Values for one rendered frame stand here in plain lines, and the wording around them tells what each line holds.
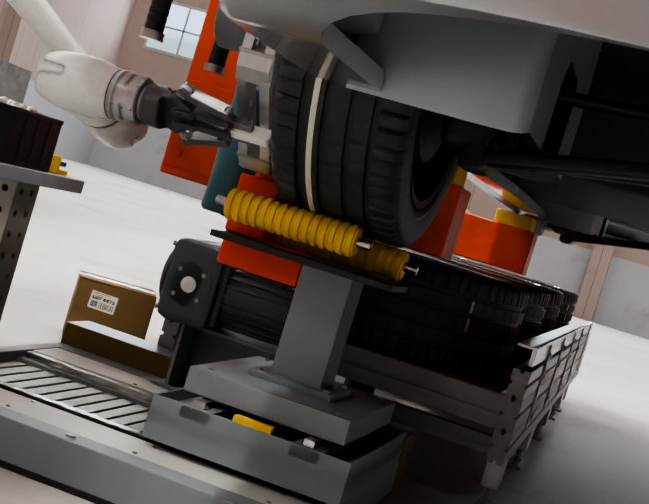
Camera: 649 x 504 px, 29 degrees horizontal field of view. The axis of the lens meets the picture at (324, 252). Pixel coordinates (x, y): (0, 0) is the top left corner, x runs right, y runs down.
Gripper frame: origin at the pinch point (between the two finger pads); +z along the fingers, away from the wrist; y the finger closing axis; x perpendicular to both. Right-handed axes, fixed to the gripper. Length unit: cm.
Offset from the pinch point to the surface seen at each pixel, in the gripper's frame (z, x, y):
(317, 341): 17.5, -10.9, -34.2
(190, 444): 6, -40, -35
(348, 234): 19.5, -3.5, -13.0
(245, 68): -2.8, 3.3, 10.8
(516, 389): 50, 28, -77
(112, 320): -63, 43, -122
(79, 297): -73, 43, -116
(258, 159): -0.4, 3.1, -8.3
